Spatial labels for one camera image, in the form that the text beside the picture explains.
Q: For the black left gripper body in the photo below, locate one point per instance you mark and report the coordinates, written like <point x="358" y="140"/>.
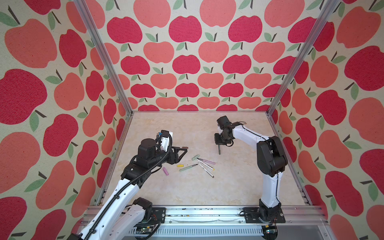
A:
<point x="170" y="159"/>

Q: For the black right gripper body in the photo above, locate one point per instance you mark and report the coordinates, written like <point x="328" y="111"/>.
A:
<point x="220" y="137"/>

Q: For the pink pen cap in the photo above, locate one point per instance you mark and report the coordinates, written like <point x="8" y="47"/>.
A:
<point x="165" y="171"/>

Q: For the white yellow-tipped pen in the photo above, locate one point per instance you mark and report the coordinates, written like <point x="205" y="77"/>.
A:
<point x="206" y="165"/>

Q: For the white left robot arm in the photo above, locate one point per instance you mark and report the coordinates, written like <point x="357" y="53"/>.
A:
<point x="117" y="216"/>

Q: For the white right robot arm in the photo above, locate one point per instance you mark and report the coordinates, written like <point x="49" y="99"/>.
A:
<point x="271" y="161"/>

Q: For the light green pen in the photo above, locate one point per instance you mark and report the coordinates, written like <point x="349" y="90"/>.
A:
<point x="187" y="168"/>

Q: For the light green pen cap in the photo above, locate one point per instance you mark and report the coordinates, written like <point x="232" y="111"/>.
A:
<point x="195" y="157"/>

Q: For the purple pen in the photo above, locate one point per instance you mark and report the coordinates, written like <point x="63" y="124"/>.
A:
<point x="207" y="161"/>

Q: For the white brown-tipped pen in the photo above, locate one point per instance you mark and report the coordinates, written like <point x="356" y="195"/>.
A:
<point x="208" y="172"/>

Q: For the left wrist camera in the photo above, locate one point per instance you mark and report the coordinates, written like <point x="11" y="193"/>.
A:
<point x="163" y="139"/>

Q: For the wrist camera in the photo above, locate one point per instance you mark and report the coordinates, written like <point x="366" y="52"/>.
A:
<point x="223" y="122"/>
<point x="163" y="139"/>

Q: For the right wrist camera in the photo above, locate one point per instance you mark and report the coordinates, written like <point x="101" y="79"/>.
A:
<point x="223" y="122"/>

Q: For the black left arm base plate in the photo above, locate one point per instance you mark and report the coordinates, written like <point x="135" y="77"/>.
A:
<point x="154" y="215"/>

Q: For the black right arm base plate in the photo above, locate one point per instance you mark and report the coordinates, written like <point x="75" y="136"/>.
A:
<point x="257" y="216"/>

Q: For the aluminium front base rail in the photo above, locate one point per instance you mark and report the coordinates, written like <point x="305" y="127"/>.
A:
<point x="225" y="223"/>

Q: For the aluminium left rear corner post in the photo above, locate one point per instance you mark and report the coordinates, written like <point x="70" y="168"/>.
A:
<point x="103" y="53"/>

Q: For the aluminium corner post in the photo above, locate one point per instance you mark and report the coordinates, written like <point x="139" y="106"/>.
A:
<point x="103" y="53"/>
<point x="319" y="24"/>

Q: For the aluminium right rear corner post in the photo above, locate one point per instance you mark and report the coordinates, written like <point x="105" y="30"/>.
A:
<point x="319" y="24"/>

